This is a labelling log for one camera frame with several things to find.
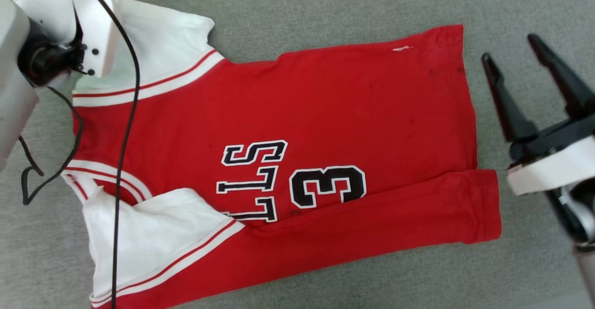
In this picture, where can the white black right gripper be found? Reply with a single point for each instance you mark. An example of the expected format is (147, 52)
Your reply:
(553, 165)

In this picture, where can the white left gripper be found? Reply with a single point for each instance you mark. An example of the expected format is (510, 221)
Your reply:
(97, 25)

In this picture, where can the red white basketball jersey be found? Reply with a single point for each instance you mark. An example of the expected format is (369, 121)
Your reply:
(325, 114)

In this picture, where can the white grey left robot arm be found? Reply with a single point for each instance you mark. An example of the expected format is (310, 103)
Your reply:
(11, 90)

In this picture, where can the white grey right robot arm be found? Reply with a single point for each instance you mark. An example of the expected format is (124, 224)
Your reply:
(576, 216)

